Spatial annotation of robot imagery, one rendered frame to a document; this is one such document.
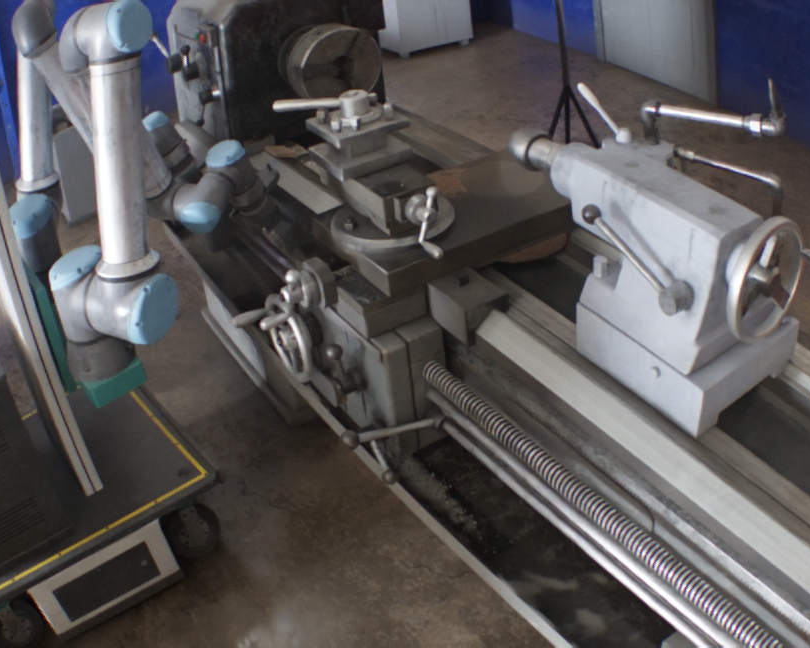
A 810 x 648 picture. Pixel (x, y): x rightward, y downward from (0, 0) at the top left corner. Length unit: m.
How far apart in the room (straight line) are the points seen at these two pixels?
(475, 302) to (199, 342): 1.81
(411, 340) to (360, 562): 0.84
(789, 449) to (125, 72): 1.47
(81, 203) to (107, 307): 2.78
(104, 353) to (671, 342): 1.20
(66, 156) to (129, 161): 2.76
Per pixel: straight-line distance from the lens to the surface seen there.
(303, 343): 1.96
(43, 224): 2.38
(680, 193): 1.52
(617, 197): 1.55
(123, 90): 1.73
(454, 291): 1.79
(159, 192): 2.08
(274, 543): 2.55
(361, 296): 1.80
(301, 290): 1.85
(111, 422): 2.59
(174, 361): 3.34
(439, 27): 6.28
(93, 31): 1.74
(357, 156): 1.92
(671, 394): 1.50
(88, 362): 2.04
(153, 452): 2.44
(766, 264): 1.43
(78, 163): 4.54
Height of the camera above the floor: 1.82
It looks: 34 degrees down
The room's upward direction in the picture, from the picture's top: 6 degrees counter-clockwise
